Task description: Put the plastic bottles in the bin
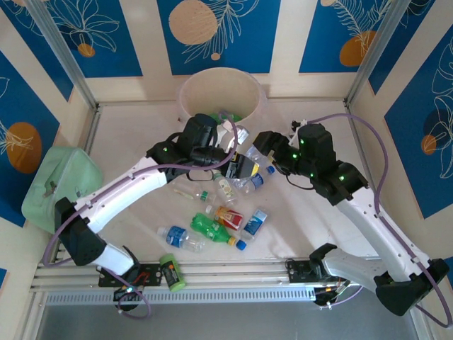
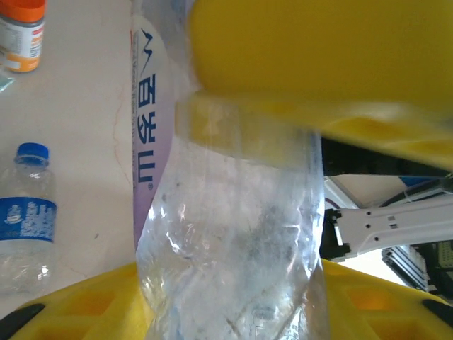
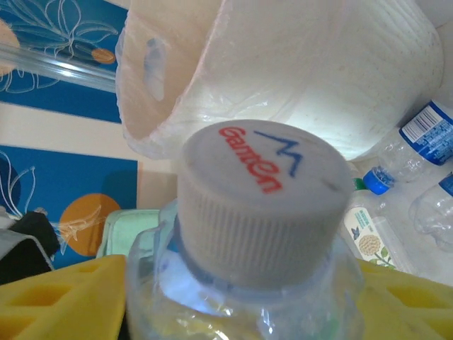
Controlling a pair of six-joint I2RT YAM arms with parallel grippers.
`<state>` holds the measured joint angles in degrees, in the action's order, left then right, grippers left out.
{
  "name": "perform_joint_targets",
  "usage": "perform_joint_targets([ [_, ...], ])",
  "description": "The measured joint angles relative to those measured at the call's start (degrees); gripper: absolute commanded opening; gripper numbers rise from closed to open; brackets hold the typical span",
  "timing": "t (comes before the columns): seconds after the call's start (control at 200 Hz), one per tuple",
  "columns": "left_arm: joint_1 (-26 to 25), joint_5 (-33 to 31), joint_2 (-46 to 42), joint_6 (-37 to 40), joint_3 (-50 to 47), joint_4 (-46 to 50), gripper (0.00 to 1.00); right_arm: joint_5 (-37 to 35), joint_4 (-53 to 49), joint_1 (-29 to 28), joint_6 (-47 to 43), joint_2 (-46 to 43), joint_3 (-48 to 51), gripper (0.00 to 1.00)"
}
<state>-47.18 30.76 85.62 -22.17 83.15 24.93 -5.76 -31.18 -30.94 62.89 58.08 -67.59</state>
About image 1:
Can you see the translucent plastic bin liner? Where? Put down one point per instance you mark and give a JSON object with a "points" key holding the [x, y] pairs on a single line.
{"points": [[264, 101]]}

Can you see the aluminium front frame rail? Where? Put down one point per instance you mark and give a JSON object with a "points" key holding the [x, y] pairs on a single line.
{"points": [[230, 274]]}

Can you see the blue white label bottle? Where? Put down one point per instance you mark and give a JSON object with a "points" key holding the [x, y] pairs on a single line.
{"points": [[255, 221]]}

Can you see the blue label water bottle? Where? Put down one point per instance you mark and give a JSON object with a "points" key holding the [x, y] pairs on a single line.
{"points": [[177, 235], [257, 180]]}

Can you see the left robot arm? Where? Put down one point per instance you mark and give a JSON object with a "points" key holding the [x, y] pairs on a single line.
{"points": [[117, 195]]}

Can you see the green plastic container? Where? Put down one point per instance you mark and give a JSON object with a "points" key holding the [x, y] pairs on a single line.
{"points": [[67, 166]]}

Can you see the red label drink bottle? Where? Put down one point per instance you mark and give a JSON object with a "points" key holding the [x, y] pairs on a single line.
{"points": [[231, 217]]}

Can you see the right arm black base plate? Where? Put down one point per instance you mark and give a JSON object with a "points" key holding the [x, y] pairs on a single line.
{"points": [[299, 271]]}

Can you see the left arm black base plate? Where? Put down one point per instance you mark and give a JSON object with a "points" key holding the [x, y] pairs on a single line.
{"points": [[152, 274]]}

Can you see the green cylinder with black label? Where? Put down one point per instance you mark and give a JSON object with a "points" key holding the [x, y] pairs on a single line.
{"points": [[172, 272]]}

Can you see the white ribbed waste bin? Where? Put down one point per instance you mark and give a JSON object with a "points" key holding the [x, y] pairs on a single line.
{"points": [[212, 88]]}

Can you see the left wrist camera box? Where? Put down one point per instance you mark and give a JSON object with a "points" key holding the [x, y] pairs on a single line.
{"points": [[242, 134]]}

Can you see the aluminium corner post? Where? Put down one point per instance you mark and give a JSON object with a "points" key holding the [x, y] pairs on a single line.
{"points": [[375, 53], [60, 46]]}

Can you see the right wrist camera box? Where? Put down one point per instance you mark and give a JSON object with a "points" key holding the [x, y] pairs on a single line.
{"points": [[296, 125]]}

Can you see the clear bottle with green cap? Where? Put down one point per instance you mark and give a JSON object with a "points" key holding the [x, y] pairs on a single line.
{"points": [[191, 193]]}

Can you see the white label tea bottle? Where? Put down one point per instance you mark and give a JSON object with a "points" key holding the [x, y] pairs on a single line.
{"points": [[226, 191]]}

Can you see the clear bottle with blue cap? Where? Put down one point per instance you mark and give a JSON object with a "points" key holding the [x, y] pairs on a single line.
{"points": [[260, 161]]}

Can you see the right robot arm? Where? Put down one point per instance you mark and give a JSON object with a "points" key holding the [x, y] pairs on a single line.
{"points": [[371, 230]]}

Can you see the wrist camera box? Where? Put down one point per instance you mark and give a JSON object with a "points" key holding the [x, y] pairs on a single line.
{"points": [[242, 134], [296, 125]]}

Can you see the small controller circuit board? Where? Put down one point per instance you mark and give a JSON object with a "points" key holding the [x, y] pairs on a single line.
{"points": [[327, 295], [127, 289]]}

